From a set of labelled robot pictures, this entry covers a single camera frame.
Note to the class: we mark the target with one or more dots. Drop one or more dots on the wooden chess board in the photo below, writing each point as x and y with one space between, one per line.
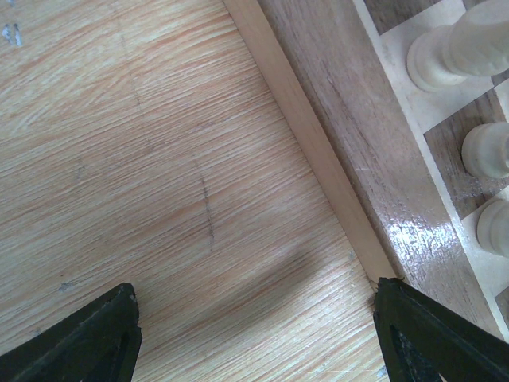
321 65

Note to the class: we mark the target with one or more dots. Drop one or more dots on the white chess knight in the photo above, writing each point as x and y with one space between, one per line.
475 46

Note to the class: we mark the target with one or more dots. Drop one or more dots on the white chess bishop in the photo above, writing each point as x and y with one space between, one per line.
484 151

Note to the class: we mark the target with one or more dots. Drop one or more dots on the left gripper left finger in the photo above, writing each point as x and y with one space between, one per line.
99 342

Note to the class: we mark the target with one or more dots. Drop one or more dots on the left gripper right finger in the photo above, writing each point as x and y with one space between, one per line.
422 340

